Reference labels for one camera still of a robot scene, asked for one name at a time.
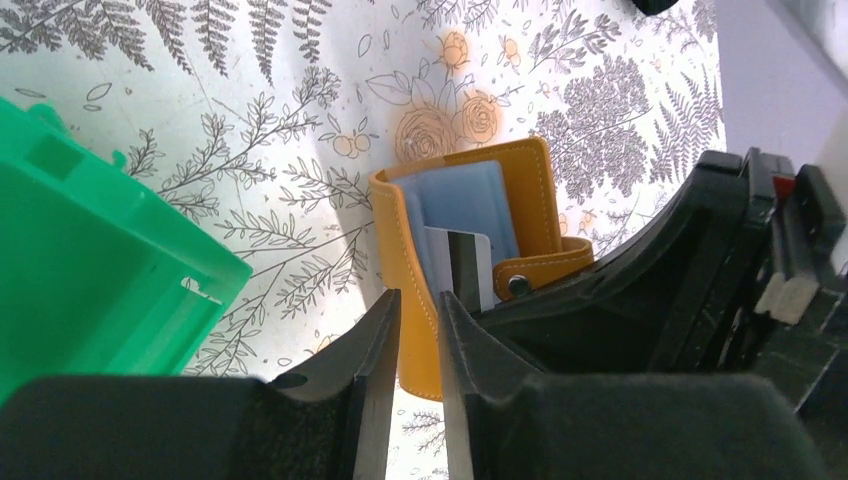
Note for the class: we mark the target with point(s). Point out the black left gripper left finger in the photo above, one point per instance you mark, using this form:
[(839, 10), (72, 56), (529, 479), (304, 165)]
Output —
[(336, 405)]

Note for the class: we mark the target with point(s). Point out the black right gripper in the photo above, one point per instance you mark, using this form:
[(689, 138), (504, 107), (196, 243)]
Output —
[(731, 275)]

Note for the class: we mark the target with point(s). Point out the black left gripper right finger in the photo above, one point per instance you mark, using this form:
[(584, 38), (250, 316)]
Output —
[(488, 397)]

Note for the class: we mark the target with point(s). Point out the white card with magnetic stripe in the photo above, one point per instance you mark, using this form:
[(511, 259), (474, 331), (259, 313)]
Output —
[(461, 263)]

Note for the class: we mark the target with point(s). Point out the orange leather card holder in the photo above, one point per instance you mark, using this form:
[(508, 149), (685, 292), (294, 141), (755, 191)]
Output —
[(543, 254)]

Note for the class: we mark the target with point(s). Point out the green plastic bin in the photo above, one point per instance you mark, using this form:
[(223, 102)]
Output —
[(99, 275)]

